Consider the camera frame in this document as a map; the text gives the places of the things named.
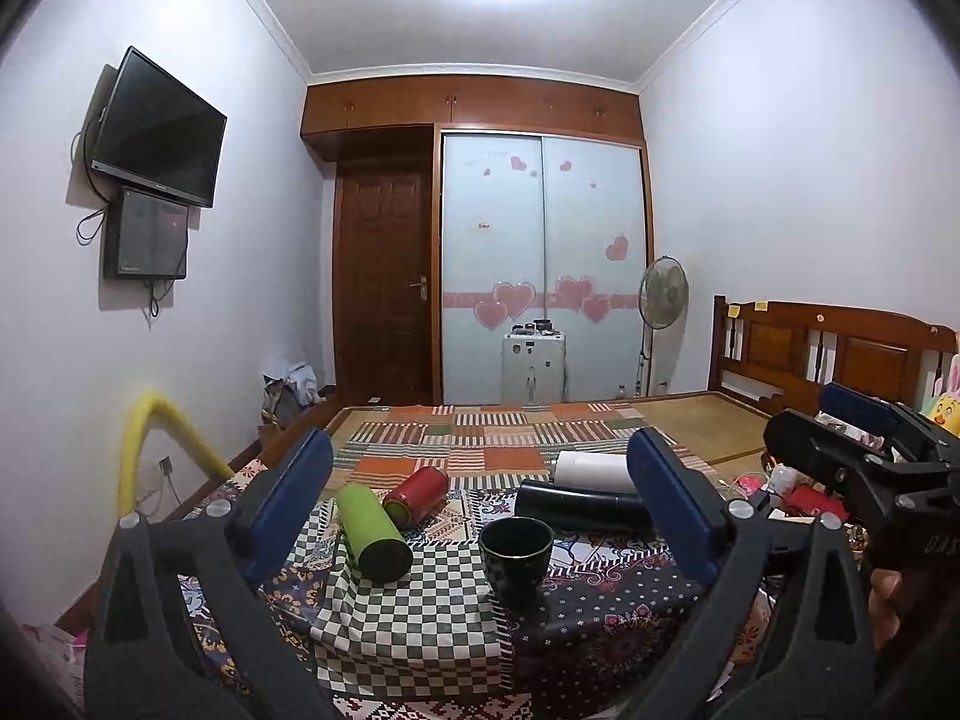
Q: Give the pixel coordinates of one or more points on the black tumbler cup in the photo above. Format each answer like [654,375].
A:
[581,506]

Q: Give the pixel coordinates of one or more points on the small wall-mounted monitor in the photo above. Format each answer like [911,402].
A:
[146,236]

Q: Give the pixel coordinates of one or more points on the small white bottle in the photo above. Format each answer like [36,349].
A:
[784,478]

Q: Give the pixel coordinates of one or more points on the red cup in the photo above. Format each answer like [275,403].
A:
[416,495]

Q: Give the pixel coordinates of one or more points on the patchwork striped blanket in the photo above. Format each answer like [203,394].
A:
[510,435]

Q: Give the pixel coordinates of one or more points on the checkered cloth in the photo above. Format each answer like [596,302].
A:
[420,615]

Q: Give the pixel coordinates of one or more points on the wooden bed headboard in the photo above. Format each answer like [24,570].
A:
[780,349]

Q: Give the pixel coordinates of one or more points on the pile of clothes and bags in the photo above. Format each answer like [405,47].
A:
[289,394]

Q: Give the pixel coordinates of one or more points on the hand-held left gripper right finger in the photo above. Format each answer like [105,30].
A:
[671,499]

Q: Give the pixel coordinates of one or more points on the brown wooden door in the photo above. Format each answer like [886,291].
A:
[382,277]

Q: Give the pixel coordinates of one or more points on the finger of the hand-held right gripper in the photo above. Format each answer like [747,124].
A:
[855,405]
[817,450]

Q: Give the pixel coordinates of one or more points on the red packet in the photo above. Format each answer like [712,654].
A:
[814,502]

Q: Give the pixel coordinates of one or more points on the yellow foam tube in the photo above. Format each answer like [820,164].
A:
[142,420]

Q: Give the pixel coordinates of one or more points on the standing fan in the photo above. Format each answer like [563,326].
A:
[664,292]

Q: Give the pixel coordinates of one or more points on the dark floral patterned blanket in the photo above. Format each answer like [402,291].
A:
[600,615]

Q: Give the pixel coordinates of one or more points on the white cup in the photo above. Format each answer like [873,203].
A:
[592,471]

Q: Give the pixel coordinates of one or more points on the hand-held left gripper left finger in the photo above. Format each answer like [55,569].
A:
[289,499]

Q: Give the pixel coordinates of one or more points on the person's right hand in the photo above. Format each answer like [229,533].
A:
[886,604]

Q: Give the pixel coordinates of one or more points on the wall socket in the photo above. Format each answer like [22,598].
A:
[166,465]

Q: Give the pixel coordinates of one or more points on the wall-mounted television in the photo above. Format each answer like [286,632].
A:
[157,131]

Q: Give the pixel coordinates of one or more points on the wooden overhead cabinet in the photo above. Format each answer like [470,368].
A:
[472,105]

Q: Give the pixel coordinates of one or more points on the yellow plush toy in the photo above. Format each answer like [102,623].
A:
[946,405]

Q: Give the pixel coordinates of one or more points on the frosted sliding wardrobe door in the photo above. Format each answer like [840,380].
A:
[592,225]
[487,240]

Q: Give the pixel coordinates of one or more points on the dark cup with gold rim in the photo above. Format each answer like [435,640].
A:
[516,562]

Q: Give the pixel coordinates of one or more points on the green cup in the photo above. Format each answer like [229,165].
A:
[371,532]

